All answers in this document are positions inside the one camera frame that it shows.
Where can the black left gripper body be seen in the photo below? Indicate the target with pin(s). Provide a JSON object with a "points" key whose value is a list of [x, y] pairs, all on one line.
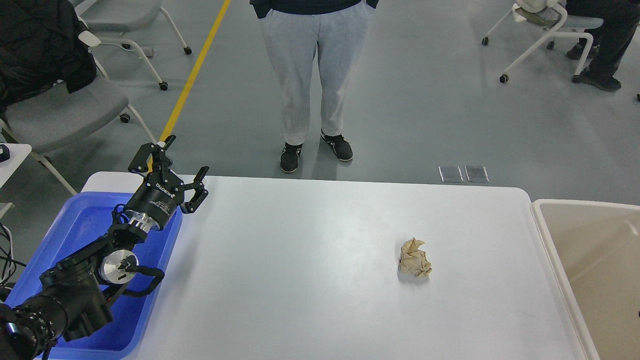
{"points": [[156, 199]]}

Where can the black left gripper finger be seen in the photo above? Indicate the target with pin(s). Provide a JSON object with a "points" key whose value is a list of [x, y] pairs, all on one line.
{"points": [[200, 192], [152, 158]]}

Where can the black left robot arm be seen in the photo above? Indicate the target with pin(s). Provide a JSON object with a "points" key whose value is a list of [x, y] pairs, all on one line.
{"points": [[79, 290]]}

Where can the blue plastic bin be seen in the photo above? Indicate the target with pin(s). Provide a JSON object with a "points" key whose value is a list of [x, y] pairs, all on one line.
{"points": [[84, 218]]}

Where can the white side table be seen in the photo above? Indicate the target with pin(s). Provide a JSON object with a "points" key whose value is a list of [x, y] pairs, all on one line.
{"points": [[15, 154]]}

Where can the grey chair with black jacket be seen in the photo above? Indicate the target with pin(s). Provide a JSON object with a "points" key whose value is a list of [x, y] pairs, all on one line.
{"points": [[51, 92]]}

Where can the white grey office chair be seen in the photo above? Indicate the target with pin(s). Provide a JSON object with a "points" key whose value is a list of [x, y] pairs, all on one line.
{"points": [[126, 16]]}

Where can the crumpled brown paper ball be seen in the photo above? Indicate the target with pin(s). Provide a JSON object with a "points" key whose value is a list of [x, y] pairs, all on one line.
{"points": [[412, 260]]}

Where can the left metal floor plate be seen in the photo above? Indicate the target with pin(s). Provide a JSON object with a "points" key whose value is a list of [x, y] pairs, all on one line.
{"points": [[450, 174]]}

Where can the metal floor plate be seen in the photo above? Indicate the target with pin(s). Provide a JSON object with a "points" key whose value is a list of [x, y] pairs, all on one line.
{"points": [[477, 174], [450, 174]]}

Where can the right metal floor plate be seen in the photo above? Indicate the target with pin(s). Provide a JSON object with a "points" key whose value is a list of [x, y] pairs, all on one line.
{"points": [[477, 174]]}

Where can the white chair right background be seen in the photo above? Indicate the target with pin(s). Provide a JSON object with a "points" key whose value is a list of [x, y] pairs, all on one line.
{"points": [[553, 21]]}

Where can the beige plastic bin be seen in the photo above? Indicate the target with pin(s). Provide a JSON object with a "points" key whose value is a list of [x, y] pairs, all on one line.
{"points": [[594, 249]]}

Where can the seated person dark clothes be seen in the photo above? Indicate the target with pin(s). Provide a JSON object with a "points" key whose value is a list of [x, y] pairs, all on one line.
{"points": [[620, 21]]}

